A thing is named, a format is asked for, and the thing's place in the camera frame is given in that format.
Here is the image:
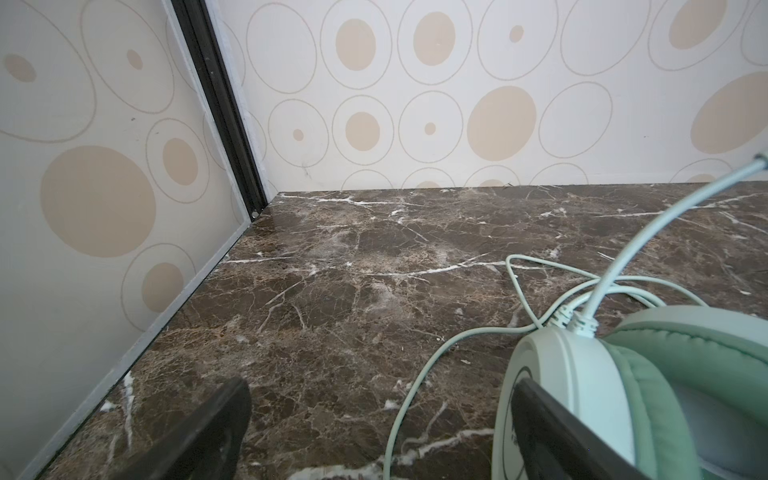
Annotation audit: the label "black corner frame post left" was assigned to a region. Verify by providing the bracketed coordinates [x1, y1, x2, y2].
[170, 0, 268, 219]

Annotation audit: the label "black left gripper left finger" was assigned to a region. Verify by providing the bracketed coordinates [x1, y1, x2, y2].
[115, 377, 252, 479]

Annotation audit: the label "mint green headphones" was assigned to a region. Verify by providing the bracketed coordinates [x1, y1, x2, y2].
[381, 152, 768, 480]

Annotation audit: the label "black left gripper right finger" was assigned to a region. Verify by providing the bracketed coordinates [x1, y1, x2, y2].
[511, 378, 645, 480]

